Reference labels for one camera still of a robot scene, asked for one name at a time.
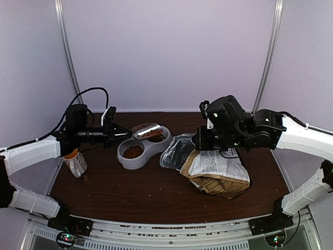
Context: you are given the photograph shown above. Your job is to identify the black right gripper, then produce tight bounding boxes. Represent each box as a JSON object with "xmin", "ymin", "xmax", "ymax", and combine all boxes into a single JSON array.
[{"xmin": 193, "ymin": 125, "xmax": 248, "ymax": 151}]

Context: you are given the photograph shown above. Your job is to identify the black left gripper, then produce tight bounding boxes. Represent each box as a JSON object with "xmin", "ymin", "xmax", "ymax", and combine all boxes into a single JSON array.
[{"xmin": 75, "ymin": 118, "xmax": 132, "ymax": 148}]

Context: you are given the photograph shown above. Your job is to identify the silver metal scoop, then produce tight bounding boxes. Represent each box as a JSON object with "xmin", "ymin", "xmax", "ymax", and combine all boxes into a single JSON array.
[{"xmin": 131, "ymin": 123, "xmax": 163, "ymax": 140}]

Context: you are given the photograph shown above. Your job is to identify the brown white pet food bag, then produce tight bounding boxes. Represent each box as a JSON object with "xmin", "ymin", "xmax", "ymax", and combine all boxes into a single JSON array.
[{"xmin": 160, "ymin": 133, "xmax": 251, "ymax": 199}]

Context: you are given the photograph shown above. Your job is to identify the brown kibble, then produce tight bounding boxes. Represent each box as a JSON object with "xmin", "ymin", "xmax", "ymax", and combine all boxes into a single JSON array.
[
  {"xmin": 123, "ymin": 145, "xmax": 144, "ymax": 159},
  {"xmin": 142, "ymin": 129, "xmax": 163, "ymax": 138}
]

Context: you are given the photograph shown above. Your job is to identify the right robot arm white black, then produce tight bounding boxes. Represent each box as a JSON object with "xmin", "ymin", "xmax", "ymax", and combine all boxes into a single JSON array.
[{"xmin": 192, "ymin": 95, "xmax": 332, "ymax": 230}]

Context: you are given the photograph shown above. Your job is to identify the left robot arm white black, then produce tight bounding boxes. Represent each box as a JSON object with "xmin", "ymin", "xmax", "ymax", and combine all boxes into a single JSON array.
[{"xmin": 1, "ymin": 104, "xmax": 132, "ymax": 231}]

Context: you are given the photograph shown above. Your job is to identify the grey double pet bowl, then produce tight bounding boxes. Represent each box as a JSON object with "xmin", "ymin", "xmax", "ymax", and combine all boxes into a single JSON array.
[{"xmin": 117, "ymin": 126, "xmax": 172, "ymax": 170}]

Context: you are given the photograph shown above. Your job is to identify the brown kibble in bowl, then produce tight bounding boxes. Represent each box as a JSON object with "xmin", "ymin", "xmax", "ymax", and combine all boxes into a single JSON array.
[{"xmin": 123, "ymin": 145, "xmax": 144, "ymax": 159}]

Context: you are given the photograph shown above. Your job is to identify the white patterned mug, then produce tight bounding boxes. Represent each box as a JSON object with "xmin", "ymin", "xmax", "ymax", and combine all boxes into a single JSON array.
[{"xmin": 63, "ymin": 148, "xmax": 87, "ymax": 178}]

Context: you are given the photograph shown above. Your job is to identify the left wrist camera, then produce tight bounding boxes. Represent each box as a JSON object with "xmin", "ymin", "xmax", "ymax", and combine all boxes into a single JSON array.
[{"xmin": 101, "ymin": 106, "xmax": 117, "ymax": 126}]

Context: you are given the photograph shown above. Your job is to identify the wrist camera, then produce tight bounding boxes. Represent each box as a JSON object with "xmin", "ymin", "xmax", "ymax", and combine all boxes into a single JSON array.
[
  {"xmin": 101, "ymin": 106, "xmax": 117, "ymax": 126},
  {"xmin": 199, "ymin": 100, "xmax": 213, "ymax": 130}
]

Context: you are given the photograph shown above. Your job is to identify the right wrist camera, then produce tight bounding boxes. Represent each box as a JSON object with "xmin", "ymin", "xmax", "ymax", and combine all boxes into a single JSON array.
[{"xmin": 199, "ymin": 100, "xmax": 213, "ymax": 130}]

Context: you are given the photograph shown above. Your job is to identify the black braided left cable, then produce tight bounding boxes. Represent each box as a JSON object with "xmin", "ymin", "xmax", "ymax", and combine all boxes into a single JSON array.
[{"xmin": 0, "ymin": 87, "xmax": 109, "ymax": 154}]

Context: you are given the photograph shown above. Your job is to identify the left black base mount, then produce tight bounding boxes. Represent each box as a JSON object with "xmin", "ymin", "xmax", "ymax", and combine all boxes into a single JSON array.
[{"xmin": 47, "ymin": 206, "xmax": 93, "ymax": 236}]

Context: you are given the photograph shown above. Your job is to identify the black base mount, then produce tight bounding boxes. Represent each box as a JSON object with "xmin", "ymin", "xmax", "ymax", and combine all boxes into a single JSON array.
[
  {"xmin": 248, "ymin": 197, "xmax": 293, "ymax": 235},
  {"xmin": 47, "ymin": 206, "xmax": 93, "ymax": 236}
]

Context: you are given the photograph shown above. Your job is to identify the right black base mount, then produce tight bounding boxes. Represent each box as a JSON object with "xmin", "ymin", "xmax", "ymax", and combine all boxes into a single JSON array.
[{"xmin": 248, "ymin": 197, "xmax": 293, "ymax": 235}]

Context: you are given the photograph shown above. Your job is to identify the front aluminium rail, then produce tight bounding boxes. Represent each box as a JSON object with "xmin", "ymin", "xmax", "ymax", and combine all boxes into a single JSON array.
[{"xmin": 24, "ymin": 205, "xmax": 321, "ymax": 250}]

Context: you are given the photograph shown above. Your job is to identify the left aluminium frame post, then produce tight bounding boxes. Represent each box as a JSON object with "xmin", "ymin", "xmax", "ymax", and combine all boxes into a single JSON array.
[{"xmin": 54, "ymin": 0, "xmax": 80, "ymax": 95}]

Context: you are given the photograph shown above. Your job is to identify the aluminium frame post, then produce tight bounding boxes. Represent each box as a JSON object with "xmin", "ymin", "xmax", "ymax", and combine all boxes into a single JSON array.
[
  {"xmin": 54, "ymin": 0, "xmax": 80, "ymax": 95},
  {"xmin": 252, "ymin": 0, "xmax": 284, "ymax": 113}
]

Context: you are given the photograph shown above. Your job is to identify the right aluminium frame post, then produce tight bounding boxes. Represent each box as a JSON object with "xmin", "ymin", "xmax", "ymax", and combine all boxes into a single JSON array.
[{"xmin": 252, "ymin": 0, "xmax": 284, "ymax": 113}]

